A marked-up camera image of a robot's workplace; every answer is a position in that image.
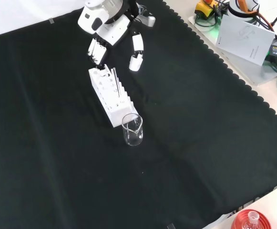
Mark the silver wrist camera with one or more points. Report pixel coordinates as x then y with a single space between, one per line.
149 20

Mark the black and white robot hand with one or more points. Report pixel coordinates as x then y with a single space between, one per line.
112 31

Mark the white test tube rack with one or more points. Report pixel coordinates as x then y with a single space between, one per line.
106 106

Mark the black cloth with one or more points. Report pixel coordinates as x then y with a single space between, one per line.
57 148

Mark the clear tape piece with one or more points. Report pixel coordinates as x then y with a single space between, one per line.
51 21
171 226

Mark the yellow stop button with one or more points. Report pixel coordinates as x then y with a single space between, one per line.
201 10

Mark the clear glass flask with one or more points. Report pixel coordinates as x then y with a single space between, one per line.
253 215

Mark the glass rod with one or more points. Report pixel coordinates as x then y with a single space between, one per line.
115 81

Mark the grey base plate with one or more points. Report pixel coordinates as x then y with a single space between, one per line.
256 74

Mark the white booklet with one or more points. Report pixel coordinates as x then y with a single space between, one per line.
245 40

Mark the clear glass beaker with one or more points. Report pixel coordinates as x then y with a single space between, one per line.
134 141

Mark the black camera bracket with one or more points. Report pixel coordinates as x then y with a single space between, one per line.
132 9

